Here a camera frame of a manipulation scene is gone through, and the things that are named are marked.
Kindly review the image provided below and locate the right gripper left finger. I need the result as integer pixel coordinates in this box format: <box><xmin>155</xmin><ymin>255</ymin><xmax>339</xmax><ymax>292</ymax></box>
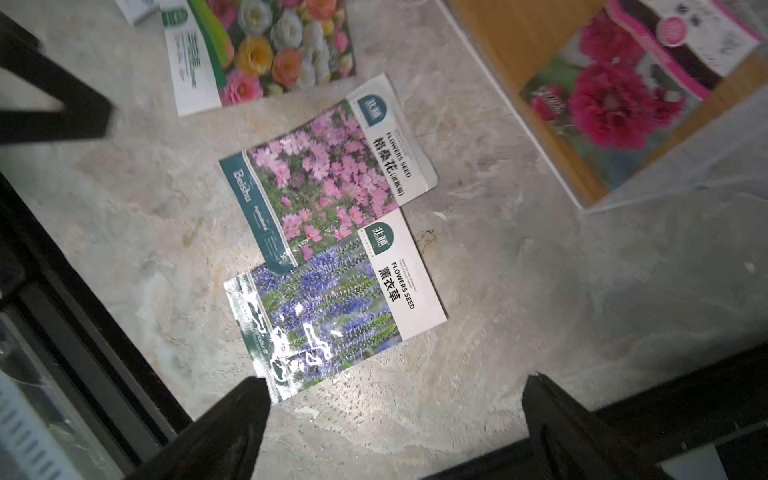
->
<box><xmin>128</xmin><ymin>376</ymin><xmax>271</xmax><ymax>479</ymax></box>

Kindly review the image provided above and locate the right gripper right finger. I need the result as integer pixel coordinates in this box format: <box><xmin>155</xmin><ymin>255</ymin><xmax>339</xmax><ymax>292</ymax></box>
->
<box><xmin>522</xmin><ymin>374</ymin><xmax>669</xmax><ymax>479</ymax></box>

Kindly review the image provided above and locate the lavender seed packet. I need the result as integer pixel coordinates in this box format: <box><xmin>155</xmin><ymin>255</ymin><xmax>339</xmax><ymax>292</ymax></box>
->
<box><xmin>224</xmin><ymin>210</ymin><xmax>447</xmax><ymax>404</ymax></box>

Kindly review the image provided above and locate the pink flower seed packet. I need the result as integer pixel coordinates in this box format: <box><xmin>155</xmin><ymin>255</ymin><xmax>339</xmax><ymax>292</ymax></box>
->
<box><xmin>220</xmin><ymin>74</ymin><xmax>438</xmax><ymax>275</ymax></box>

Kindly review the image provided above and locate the magenta flower seed packet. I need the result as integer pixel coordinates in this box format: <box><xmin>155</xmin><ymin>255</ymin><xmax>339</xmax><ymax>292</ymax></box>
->
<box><xmin>521</xmin><ymin>0</ymin><xmax>761</xmax><ymax>190</ymax></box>

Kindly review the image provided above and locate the mixed colour flower seed packet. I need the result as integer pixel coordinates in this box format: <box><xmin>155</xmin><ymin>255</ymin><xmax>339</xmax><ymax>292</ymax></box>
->
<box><xmin>159</xmin><ymin>0</ymin><xmax>355</xmax><ymax>117</ymax></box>

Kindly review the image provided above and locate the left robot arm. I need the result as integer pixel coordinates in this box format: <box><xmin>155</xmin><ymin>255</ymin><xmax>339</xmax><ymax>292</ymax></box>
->
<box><xmin>1</xmin><ymin>14</ymin><xmax>114</xmax><ymax>145</ymax></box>

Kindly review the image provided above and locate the grey slotted cable duct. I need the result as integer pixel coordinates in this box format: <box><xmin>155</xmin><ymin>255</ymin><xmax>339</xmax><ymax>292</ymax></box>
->
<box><xmin>1</xmin><ymin>373</ymin><xmax>81</xmax><ymax>480</ymax></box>

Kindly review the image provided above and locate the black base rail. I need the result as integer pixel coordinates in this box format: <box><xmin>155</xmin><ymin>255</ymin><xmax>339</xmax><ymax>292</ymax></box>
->
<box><xmin>1</xmin><ymin>179</ymin><xmax>193</xmax><ymax>473</ymax></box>

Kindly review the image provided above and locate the white wire shelf rack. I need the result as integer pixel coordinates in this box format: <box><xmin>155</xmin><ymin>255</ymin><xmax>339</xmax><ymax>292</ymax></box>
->
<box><xmin>440</xmin><ymin>1</ymin><xmax>767</xmax><ymax>209</ymax></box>

